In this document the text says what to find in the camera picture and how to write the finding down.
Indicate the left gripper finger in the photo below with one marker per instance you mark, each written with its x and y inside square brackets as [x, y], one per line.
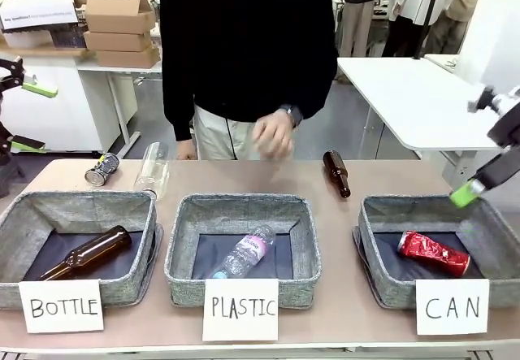
[26, 144]
[38, 88]

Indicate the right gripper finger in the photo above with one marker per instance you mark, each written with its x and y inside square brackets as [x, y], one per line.
[483, 101]
[465, 195]

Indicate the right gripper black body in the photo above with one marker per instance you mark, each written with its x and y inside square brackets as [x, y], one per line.
[508, 130]

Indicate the person's left forearm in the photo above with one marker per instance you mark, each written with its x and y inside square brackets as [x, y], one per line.
[313, 96]

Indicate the person's right forearm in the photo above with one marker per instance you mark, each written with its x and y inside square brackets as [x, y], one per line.
[176, 104]

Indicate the grey fabric basket can label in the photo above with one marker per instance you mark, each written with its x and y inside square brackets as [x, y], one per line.
[495, 238]

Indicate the crushed red can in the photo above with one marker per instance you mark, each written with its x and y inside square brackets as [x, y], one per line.
[434, 252]

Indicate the crushed dark silver can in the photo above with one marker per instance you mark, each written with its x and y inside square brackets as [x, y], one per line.
[103, 169]

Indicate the grey fabric basket bottle label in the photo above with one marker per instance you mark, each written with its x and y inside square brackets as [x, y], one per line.
[16, 230]

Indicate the white paper sign CAN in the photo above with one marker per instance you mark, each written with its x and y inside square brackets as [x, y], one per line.
[451, 323]

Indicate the grey fabric basket plastic label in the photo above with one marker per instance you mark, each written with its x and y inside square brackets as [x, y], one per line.
[183, 230]

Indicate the person's right hand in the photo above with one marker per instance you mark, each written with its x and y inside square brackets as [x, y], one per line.
[187, 152]

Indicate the person's left hand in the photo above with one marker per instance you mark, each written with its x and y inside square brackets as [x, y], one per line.
[274, 136]

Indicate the white cabinet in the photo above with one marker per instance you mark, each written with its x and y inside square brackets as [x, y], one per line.
[69, 108]

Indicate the wooden shelf board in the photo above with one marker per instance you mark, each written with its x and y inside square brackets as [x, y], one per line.
[48, 51]

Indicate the white side table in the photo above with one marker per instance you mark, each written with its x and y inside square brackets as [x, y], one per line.
[410, 100]

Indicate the white printed sign board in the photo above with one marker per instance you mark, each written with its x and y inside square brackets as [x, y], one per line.
[38, 10]

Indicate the white desk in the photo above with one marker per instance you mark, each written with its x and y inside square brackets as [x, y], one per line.
[122, 88]

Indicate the closed flat cardboard box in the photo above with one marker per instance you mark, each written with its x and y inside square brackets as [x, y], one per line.
[118, 41]
[128, 57]

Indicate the bystander in tan jacket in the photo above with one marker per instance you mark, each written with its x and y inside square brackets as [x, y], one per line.
[457, 6]

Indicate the black tripod pole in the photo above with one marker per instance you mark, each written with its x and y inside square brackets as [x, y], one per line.
[430, 6]

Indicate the open cardboard box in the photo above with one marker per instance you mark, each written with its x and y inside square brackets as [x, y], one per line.
[120, 14]

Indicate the brown glass bottle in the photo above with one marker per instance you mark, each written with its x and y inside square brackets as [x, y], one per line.
[97, 246]
[335, 167]

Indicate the clear plastic bottle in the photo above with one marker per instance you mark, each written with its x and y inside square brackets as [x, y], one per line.
[152, 173]

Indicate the bystander in black top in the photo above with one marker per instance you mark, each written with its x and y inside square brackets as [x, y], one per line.
[359, 6]

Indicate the white paper sign BOTTLE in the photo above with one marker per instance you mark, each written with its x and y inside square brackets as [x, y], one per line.
[61, 319]

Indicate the person's beige trousers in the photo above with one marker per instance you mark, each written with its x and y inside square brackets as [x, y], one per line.
[219, 136]

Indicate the dark wrist watch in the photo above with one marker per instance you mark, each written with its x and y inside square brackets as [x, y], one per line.
[293, 115]

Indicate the person's black sweater torso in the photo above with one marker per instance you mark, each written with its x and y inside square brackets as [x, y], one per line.
[243, 39]

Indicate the crushed plastic bottle pink label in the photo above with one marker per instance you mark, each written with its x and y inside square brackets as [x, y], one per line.
[248, 252]

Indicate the white paper sign PLASTIC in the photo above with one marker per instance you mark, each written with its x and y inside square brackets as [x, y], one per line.
[239, 327]

